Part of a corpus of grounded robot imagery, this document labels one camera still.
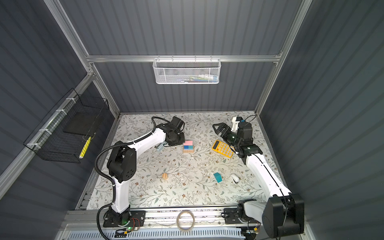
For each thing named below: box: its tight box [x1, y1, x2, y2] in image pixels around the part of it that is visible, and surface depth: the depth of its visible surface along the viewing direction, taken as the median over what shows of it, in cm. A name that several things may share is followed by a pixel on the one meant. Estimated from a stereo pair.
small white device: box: [230, 173, 240, 184], surface depth 86 cm
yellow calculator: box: [211, 140, 235, 158], surface depth 101 cm
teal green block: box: [213, 172, 223, 183], surface depth 88 cm
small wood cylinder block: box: [162, 173, 169, 180], surface depth 87 cm
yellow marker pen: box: [78, 136, 92, 159], surface depth 69 cm
